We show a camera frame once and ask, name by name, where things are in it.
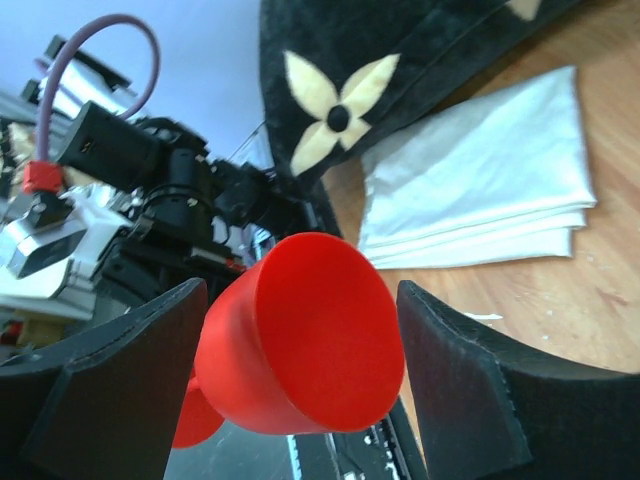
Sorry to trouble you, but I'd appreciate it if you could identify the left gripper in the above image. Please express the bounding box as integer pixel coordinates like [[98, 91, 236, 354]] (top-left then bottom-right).
[[99, 114, 321, 301]]

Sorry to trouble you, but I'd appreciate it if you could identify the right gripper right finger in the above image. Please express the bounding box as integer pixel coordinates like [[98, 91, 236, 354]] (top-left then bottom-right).
[[397, 281, 639, 479]]

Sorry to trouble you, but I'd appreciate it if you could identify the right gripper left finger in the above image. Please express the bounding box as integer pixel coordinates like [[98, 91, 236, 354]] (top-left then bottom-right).
[[1, 279, 208, 479]]

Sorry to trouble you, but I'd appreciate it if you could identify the red wine glass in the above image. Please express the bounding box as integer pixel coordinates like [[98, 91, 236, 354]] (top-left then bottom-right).
[[173, 232, 405, 448]]

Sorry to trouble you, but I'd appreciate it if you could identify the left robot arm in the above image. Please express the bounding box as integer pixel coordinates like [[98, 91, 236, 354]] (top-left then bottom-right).
[[57, 102, 319, 307]]

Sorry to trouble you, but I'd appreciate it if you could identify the black floral pillow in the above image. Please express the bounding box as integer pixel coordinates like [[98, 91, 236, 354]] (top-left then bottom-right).
[[259, 0, 586, 179]]

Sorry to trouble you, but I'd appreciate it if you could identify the folded beige cloth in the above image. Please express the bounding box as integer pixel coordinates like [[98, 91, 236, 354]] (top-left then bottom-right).
[[358, 66, 597, 269]]

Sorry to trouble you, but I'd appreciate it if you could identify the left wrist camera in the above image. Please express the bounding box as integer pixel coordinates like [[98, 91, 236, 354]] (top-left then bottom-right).
[[1, 183, 132, 299]]

